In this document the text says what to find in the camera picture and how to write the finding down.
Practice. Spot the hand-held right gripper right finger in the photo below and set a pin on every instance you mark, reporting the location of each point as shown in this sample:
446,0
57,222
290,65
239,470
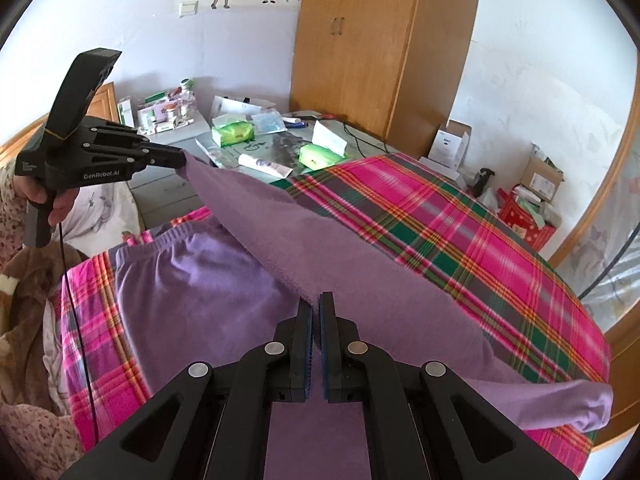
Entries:
326,355

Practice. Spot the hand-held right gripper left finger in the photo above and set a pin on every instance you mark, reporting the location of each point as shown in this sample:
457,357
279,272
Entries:
306,355

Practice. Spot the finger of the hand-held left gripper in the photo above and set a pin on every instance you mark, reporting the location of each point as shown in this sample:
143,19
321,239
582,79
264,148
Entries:
165,152
167,162

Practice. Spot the purple fleece pants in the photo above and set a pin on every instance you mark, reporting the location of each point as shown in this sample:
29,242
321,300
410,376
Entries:
400,320

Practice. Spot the person's left forearm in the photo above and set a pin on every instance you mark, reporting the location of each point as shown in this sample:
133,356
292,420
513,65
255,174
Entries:
7,200

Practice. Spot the person's left hand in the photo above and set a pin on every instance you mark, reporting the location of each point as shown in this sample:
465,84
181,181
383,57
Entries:
62,205

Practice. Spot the grey white cabinet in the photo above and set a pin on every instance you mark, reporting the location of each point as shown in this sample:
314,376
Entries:
170,175

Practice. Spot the wooden bed headboard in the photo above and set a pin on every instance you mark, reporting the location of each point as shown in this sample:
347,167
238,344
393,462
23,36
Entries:
102,105

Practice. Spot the green white box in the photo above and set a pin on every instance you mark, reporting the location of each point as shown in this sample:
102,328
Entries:
126,111

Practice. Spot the green tissue pack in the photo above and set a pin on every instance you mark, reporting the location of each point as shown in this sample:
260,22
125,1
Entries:
320,156
232,133

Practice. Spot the white printed pillow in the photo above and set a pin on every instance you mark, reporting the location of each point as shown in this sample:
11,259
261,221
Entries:
105,210

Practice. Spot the white paper carton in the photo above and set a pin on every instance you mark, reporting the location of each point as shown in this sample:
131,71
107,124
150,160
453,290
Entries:
235,107

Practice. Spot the white cream tube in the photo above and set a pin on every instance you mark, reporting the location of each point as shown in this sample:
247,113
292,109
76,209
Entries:
262,165

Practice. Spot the blue face mask pack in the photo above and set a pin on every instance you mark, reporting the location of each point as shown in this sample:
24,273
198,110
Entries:
269,122

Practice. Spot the glass table with bamboo print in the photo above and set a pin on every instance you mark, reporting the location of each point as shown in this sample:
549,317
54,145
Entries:
280,147

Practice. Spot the white marker pen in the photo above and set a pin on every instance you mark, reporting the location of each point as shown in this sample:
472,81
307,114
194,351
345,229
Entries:
294,120

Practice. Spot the pink green plaid bed sheet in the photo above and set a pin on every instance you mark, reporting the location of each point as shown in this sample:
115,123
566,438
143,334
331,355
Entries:
450,220

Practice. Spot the brown fuzzy garment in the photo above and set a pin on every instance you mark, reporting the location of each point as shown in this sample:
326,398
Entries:
30,310

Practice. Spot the wooden wardrobe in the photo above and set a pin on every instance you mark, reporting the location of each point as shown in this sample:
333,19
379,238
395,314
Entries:
360,60

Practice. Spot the small black device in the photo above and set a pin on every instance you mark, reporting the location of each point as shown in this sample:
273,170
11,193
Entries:
484,180

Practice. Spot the red gift box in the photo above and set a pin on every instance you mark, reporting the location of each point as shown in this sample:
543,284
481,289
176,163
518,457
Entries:
525,222

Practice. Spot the white open carton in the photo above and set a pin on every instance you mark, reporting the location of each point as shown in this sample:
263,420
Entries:
447,145

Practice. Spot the brown cardboard box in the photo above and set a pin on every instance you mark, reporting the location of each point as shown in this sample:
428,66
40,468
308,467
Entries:
542,172

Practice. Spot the pink floral cloth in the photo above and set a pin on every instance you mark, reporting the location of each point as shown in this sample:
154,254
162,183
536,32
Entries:
35,440

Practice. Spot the transparent printed door curtain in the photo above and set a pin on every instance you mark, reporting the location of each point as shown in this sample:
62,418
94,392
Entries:
615,250

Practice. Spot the white wall switch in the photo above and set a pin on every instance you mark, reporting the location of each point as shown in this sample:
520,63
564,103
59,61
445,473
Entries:
189,8

